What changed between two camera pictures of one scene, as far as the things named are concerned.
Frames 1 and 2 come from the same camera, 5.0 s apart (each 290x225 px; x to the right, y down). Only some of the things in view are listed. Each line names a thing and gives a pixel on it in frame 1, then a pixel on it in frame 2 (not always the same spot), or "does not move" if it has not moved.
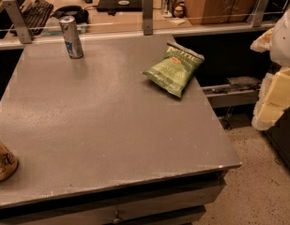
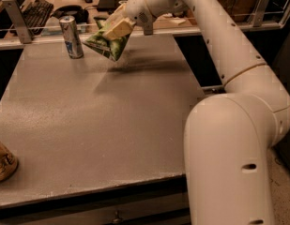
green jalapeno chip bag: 175,68 → 112,48
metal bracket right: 262,5 does not move
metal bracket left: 19,21 does not move
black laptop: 114,4 does not move
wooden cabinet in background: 221,5 does not move
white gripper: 284,39 → 136,9
